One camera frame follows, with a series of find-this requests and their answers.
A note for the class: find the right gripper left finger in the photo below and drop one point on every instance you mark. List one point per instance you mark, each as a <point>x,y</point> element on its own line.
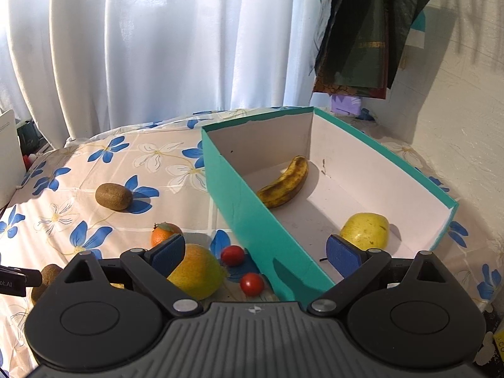
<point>150,269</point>

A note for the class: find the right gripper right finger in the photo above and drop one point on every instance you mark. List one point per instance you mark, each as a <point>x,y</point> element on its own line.
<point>362,272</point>

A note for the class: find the orange tangerine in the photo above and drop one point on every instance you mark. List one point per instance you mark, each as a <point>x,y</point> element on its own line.
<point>163,231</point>

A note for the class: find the brown kiwi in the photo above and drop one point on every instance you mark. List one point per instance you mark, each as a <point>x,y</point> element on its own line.
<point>49,273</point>
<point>113,196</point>

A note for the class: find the red cherry tomato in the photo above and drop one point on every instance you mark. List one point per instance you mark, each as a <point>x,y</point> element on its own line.
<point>252,284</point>
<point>232,256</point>

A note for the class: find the yellow-orange mango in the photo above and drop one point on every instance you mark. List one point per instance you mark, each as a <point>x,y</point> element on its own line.
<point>199,275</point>

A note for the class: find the floral tablecloth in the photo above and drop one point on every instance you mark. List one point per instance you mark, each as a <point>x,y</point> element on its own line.
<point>93,322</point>

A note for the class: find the teal cardboard box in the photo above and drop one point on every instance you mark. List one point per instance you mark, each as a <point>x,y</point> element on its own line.
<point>349,173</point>

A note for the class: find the spotted banana in box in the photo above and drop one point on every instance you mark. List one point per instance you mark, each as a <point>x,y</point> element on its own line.
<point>287,185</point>

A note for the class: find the purple box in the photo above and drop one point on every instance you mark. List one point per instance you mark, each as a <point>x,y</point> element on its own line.
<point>346,105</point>

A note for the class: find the white curtain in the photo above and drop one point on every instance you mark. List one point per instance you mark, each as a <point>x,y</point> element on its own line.
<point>81,67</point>

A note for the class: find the dark hanging clothes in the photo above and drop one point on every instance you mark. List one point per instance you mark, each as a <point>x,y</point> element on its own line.
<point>358,44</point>

